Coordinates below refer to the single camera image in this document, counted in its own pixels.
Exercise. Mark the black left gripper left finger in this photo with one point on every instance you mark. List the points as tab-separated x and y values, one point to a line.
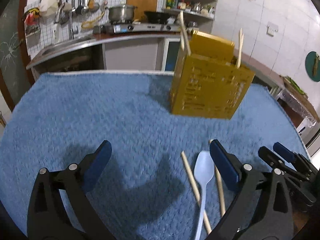
58	206

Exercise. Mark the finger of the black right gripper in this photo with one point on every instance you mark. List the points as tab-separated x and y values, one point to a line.
300	189
302	166

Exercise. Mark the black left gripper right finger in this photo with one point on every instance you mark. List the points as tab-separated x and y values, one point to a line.
261	208

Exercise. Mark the wooden chopstick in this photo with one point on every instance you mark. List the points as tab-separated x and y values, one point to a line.
220	191
195	190

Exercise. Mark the white plastic spoon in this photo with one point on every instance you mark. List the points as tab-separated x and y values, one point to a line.
203	173

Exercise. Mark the blue textured towel mat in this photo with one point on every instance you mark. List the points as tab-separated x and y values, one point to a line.
144	191

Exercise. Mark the yellow perforated utensil holder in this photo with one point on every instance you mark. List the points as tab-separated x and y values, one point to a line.
209	81

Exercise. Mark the chopstick in holder right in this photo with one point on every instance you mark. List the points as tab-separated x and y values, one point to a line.
241	41

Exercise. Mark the chopstick in holder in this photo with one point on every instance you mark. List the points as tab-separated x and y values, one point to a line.
241	41
184	36

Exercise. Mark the stainless steel sink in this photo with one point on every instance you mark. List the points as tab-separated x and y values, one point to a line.
63	45

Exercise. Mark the corner steel shelf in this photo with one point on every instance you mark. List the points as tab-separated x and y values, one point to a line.
201	12

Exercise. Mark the chopstick in holder left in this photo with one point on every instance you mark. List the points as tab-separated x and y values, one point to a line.
184	36

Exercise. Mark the steel sink faucet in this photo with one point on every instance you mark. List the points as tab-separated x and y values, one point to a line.
64	16

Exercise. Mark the black wok pan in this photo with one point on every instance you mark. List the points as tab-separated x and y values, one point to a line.
157	17

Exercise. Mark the silver gas stove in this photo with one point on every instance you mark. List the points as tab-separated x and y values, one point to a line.
123	28

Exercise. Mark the stainless steel cooking pot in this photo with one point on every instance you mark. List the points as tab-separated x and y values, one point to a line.
121	13

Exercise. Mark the green round wall plate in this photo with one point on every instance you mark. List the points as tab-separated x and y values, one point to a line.
312	66

